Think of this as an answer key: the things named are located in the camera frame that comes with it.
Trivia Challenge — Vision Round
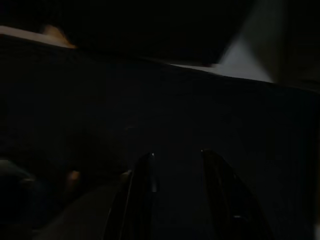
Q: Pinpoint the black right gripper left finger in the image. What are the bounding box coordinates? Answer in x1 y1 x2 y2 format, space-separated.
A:
103 152 160 240

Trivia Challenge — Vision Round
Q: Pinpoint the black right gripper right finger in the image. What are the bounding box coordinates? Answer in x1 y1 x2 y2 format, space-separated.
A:
201 149 273 240

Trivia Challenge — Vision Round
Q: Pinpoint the black floor mat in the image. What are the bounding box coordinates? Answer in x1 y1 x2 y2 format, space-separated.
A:
0 32 320 240

